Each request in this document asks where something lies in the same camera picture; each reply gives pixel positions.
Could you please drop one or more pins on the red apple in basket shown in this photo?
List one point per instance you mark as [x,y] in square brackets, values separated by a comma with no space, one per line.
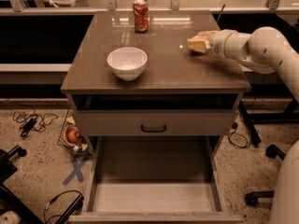
[73,136]

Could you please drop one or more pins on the black drawer handle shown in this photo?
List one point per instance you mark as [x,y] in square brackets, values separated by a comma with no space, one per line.
[146,129]

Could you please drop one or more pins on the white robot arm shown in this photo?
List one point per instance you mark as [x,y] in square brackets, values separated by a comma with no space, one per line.
[264,51]

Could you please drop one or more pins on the red soda can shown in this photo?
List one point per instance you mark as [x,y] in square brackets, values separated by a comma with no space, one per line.
[141,13]

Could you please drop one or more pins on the white ceramic bowl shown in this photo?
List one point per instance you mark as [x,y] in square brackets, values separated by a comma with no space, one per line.
[127,63]

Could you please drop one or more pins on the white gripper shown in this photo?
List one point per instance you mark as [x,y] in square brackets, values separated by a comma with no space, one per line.
[219,43]

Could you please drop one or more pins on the blue tape cross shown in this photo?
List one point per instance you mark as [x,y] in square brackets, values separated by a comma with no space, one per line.
[76,172]

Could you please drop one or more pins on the wire basket on floor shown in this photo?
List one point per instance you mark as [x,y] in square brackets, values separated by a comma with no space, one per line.
[78,149]

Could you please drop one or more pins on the open middle drawer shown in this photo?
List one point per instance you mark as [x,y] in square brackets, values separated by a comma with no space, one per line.
[153,180]

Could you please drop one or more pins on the grey drawer cabinet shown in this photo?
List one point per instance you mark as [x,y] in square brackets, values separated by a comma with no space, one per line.
[174,80]

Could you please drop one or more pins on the black equipment bottom left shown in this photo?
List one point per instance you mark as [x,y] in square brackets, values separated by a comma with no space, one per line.
[25,197]

